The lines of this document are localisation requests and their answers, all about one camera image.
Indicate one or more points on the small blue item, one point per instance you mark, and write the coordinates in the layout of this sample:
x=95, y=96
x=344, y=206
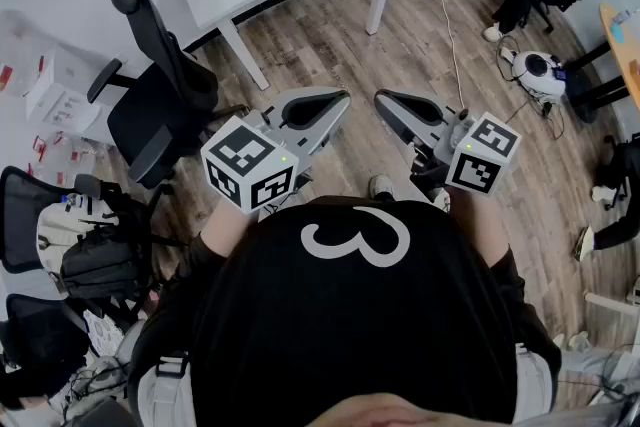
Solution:
x=616, y=31

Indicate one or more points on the patterned white cloth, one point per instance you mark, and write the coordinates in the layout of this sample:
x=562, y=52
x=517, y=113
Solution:
x=102, y=335

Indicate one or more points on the person's right forearm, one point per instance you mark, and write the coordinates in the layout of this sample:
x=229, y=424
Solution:
x=480, y=230

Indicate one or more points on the black headrest office chair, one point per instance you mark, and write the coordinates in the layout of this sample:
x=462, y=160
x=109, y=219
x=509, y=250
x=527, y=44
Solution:
x=150, y=115

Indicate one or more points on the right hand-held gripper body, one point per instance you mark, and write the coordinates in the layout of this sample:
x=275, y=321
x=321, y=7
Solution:
x=492, y=137

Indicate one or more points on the clear bag with red labels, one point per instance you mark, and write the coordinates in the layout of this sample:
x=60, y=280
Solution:
x=20, y=50
x=65, y=160

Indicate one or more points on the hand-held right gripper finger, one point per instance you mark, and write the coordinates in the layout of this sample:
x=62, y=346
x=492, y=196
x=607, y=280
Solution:
x=405, y=127
x=415, y=95

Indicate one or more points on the plastic bottle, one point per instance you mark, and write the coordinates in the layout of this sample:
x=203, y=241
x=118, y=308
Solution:
x=621, y=17

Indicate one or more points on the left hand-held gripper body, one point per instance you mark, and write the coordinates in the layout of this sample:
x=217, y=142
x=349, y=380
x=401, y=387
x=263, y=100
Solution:
x=240, y=150

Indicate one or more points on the beige bag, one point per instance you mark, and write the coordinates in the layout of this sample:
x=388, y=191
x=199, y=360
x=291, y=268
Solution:
x=55, y=225

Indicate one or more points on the white round device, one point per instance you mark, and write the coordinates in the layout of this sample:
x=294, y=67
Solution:
x=542, y=77

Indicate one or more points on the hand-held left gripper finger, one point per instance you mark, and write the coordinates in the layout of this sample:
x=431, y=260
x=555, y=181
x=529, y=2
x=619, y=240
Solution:
x=325, y=127
x=310, y=94

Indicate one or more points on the black printed shirt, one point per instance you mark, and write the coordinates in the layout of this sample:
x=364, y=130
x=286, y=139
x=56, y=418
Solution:
x=350, y=315

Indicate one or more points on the black mesh chair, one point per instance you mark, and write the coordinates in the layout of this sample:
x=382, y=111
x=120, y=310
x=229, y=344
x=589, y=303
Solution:
x=20, y=215

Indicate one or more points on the person's left shoe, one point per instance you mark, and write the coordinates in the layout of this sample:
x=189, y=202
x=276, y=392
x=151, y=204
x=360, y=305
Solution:
x=381, y=185

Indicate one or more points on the white cardboard box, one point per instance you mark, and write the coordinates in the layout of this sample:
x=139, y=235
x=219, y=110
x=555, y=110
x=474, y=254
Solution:
x=65, y=80

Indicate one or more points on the small orange box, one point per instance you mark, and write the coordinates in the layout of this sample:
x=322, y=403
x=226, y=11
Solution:
x=635, y=67

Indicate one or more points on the person's face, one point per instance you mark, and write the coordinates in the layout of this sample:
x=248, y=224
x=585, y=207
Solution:
x=380, y=412

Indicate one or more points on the person's left forearm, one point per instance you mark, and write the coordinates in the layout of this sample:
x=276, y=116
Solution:
x=225, y=225

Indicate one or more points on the black backpack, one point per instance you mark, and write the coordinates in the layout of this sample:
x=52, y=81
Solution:
x=100, y=260

